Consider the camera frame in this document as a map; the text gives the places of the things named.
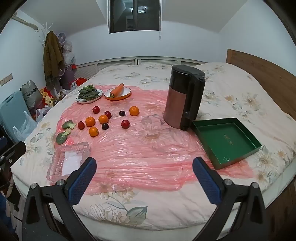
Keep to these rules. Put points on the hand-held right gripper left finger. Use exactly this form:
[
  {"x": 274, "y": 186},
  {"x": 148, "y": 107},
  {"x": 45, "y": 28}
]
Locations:
[{"x": 81, "y": 183}]

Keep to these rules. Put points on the grey printed bag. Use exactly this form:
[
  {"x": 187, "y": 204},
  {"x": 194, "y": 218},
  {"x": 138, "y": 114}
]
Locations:
[{"x": 31, "y": 93}]

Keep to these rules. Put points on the white wall pipe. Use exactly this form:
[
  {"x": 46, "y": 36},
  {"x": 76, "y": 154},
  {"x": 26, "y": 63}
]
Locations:
[{"x": 23, "y": 22}]

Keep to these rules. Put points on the black and copper kettle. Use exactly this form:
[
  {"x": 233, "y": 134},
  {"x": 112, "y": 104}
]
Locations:
[{"x": 178, "y": 104}]

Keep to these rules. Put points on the dark window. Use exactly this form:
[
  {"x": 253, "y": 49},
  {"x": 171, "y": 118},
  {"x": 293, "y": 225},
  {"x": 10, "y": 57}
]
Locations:
[{"x": 134, "y": 16}]

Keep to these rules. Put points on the white striped plate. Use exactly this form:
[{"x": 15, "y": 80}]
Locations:
[{"x": 79, "y": 100}]

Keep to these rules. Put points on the olive coat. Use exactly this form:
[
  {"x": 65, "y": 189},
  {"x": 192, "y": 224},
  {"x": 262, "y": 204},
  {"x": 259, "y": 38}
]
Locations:
[{"x": 52, "y": 53}]

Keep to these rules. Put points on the red bag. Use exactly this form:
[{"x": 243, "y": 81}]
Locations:
[{"x": 79, "y": 81}]

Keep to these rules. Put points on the green tray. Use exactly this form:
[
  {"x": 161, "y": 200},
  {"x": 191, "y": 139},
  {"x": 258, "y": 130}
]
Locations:
[{"x": 222, "y": 143}]

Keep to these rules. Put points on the wall switch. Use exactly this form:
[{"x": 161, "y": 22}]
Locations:
[{"x": 5, "y": 80}]

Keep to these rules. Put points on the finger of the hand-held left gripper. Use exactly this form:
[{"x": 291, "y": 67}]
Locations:
[{"x": 12, "y": 151}]

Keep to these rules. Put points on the carrot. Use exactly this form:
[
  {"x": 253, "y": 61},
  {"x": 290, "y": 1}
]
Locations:
[{"x": 116, "y": 90}]

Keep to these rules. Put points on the small red apple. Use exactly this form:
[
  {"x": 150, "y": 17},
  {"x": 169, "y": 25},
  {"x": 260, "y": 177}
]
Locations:
[
  {"x": 80, "y": 125},
  {"x": 108, "y": 114},
  {"x": 95, "y": 109},
  {"x": 125, "y": 124}
]

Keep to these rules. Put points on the dark purple plum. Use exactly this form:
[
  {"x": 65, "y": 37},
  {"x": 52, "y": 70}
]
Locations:
[
  {"x": 122, "y": 113},
  {"x": 105, "y": 126}
]

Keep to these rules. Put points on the yellow and red boxes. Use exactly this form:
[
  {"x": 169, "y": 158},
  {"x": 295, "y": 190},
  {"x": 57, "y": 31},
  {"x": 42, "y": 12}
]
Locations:
[{"x": 47, "y": 95}]

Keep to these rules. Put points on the orange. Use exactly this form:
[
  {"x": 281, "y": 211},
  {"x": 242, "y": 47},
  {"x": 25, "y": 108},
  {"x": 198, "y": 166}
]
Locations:
[
  {"x": 90, "y": 121},
  {"x": 103, "y": 119},
  {"x": 93, "y": 131},
  {"x": 134, "y": 110}
]

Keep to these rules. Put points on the pile of plastic bags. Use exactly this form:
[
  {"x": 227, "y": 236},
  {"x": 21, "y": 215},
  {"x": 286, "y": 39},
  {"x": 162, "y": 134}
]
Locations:
[{"x": 68, "y": 52}]

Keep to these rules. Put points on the white plastic bag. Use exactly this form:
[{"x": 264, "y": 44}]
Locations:
[{"x": 23, "y": 128}]

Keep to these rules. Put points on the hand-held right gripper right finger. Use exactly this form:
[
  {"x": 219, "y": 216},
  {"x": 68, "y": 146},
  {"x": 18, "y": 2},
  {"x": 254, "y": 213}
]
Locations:
[{"x": 205, "y": 183}]

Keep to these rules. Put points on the orange rimmed dish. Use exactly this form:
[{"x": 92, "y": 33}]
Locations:
[{"x": 124, "y": 93}]

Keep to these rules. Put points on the bok choy piece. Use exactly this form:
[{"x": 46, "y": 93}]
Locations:
[
  {"x": 62, "y": 136},
  {"x": 68, "y": 124}
]

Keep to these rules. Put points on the pile of green leaves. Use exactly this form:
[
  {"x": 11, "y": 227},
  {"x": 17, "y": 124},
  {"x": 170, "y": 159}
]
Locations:
[{"x": 89, "y": 92}]

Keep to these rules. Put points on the white coat rack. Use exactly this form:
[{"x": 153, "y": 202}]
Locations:
[{"x": 47, "y": 26}]

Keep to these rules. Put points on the purple bin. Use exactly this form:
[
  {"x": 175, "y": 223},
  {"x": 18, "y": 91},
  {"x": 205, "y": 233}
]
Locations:
[{"x": 69, "y": 76}]

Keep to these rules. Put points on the pink plastic sheet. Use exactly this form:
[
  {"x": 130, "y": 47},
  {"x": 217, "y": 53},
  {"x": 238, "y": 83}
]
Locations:
[{"x": 143, "y": 153}]

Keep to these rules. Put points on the small white fan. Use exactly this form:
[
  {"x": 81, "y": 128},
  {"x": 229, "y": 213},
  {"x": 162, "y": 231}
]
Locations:
[{"x": 62, "y": 37}]

